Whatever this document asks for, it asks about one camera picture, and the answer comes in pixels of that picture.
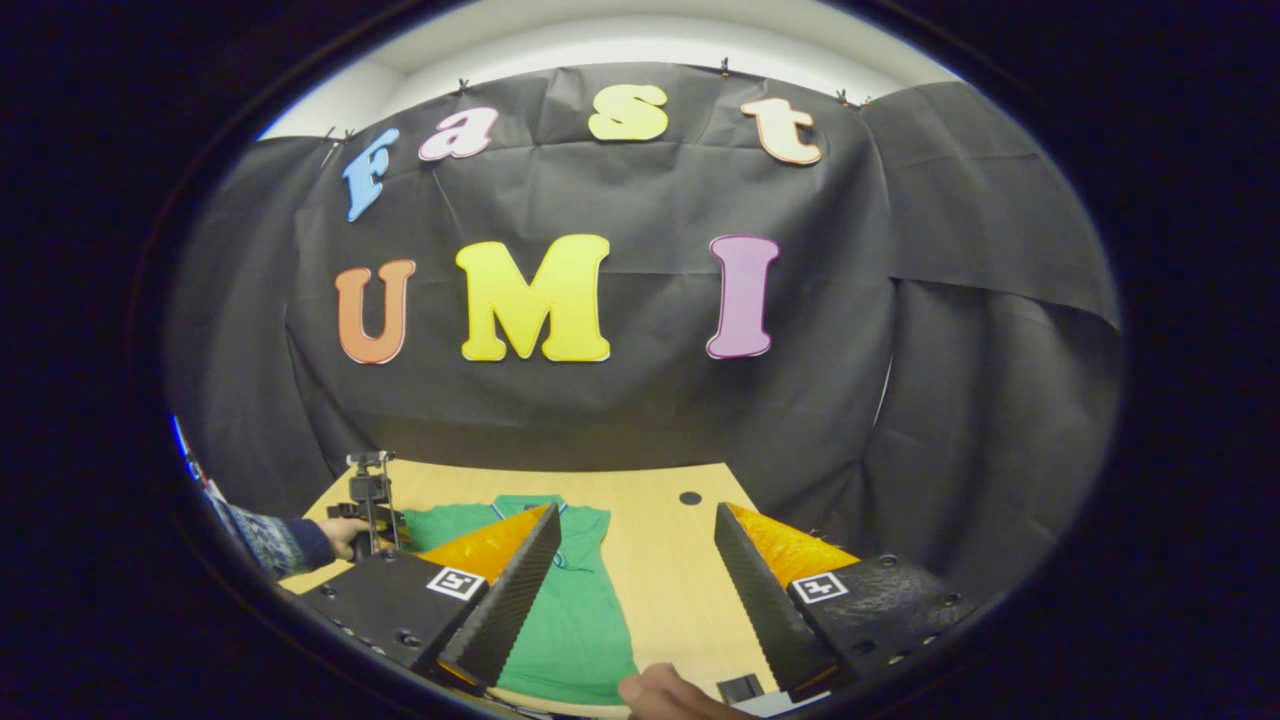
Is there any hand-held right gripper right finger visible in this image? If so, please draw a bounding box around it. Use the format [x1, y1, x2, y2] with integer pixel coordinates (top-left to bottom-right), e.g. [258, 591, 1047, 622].
[713, 502, 979, 698]

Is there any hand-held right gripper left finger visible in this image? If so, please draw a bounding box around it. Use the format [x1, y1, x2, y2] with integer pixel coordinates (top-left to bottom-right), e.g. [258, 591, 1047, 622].
[298, 502, 563, 691]

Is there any black backdrop cloth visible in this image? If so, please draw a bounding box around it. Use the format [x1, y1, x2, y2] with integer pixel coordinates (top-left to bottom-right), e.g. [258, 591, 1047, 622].
[165, 62, 1126, 601]

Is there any green T-shirt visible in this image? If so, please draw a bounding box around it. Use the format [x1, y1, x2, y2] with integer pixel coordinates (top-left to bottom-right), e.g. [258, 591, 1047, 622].
[400, 495, 641, 706]

